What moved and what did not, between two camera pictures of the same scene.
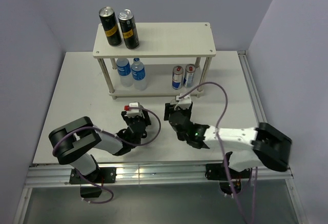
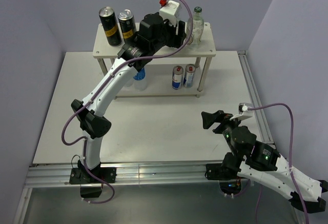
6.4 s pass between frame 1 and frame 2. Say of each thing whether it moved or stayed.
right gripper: moved
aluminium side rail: stayed
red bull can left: stayed
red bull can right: stayed
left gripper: moved
